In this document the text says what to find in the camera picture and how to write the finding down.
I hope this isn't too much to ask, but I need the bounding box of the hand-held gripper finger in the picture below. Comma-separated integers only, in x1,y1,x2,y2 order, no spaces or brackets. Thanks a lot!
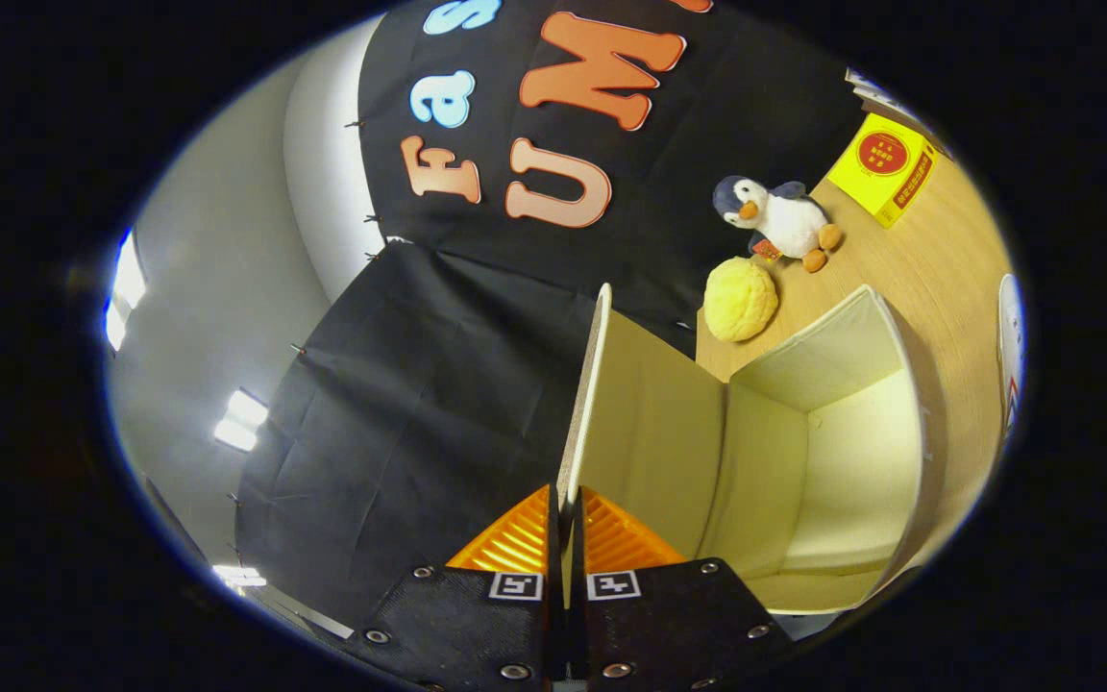
568,483,795,692
342,483,564,692

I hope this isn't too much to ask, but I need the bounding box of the beige fabric storage box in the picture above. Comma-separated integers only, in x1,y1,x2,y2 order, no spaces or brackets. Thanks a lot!
556,282,947,616

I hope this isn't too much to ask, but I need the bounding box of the white canvas shoe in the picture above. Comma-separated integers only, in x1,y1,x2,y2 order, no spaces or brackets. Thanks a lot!
996,274,1028,443

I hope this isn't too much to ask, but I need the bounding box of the yellow plush ball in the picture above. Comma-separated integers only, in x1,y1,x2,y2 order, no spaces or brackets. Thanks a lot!
703,257,780,344

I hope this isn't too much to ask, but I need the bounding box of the penguin plush toy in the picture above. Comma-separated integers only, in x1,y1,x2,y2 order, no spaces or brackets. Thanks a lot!
712,175,845,275

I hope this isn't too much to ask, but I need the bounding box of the yellow book with red circle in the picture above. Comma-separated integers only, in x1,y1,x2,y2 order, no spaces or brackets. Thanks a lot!
825,112,939,230

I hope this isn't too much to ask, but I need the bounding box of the floral cover book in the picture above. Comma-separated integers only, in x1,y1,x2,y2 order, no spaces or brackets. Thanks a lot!
845,65,929,131

